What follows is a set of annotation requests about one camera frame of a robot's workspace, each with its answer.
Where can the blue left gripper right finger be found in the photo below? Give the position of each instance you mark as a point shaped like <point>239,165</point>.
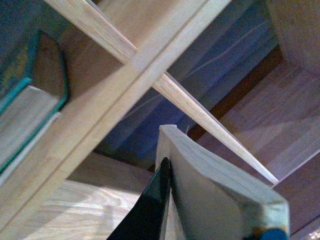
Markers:
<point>273,234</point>

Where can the white illustrated paperback book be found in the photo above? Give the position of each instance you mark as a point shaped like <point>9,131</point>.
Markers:
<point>213,199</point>

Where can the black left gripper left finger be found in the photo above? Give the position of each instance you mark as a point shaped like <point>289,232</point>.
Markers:
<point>147,220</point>

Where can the light wooden bookshelf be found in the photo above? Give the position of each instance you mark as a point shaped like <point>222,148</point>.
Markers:
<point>268,124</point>

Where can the dark blue curtain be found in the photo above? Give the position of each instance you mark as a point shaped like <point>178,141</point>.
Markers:
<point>230,47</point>

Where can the teal hardcover book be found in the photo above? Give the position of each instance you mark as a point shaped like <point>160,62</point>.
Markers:
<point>33,88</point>

